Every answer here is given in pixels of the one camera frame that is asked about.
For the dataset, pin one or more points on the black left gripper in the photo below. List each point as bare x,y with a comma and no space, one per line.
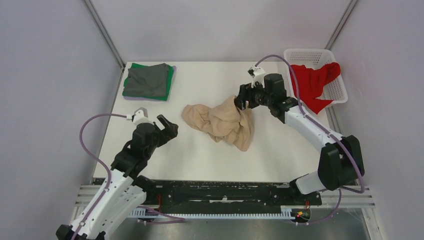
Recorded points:
169,132

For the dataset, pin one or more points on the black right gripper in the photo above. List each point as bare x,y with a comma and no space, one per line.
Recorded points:
240,101

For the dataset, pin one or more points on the beige t shirt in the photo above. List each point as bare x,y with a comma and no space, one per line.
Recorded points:
224,122

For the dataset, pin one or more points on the red t shirt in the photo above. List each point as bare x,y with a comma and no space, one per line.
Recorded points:
311,84

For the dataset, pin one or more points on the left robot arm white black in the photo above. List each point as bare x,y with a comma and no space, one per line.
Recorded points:
124,188

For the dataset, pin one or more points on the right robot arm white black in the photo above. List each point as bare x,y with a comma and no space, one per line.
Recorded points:
340,160

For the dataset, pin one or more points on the grey folded t shirt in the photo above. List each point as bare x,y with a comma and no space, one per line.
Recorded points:
147,81

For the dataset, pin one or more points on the green folded t shirt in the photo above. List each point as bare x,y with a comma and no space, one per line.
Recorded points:
169,82

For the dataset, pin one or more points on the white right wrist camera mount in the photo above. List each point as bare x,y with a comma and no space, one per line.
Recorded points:
257,73

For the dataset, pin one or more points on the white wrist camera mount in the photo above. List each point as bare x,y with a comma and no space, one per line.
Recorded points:
140,116
257,73

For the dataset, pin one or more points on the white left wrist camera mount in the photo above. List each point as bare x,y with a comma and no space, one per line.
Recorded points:
140,116

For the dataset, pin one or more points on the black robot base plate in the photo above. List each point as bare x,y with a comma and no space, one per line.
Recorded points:
223,197

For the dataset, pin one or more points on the right corner aluminium post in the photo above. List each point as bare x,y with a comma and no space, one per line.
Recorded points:
341,23

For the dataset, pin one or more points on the corner aluminium post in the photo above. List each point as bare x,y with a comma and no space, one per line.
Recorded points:
341,23
92,11

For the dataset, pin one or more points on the white slotted cable duct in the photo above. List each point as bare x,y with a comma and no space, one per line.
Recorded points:
284,214

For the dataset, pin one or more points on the left corner aluminium post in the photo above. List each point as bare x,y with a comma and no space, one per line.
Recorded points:
92,11

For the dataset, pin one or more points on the aluminium frame rails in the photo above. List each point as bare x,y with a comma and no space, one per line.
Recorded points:
193,156

